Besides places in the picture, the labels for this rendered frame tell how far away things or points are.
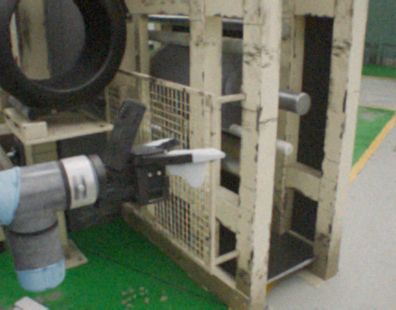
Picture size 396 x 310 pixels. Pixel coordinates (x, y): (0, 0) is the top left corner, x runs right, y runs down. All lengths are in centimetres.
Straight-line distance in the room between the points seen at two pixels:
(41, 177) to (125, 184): 14
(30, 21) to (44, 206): 151
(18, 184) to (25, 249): 10
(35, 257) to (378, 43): 1002
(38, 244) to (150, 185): 19
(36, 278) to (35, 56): 151
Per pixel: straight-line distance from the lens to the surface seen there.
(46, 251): 68
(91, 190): 66
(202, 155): 69
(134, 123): 69
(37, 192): 64
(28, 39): 209
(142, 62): 224
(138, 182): 69
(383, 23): 1040
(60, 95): 175
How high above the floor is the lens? 130
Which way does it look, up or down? 19 degrees down
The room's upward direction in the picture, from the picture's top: straight up
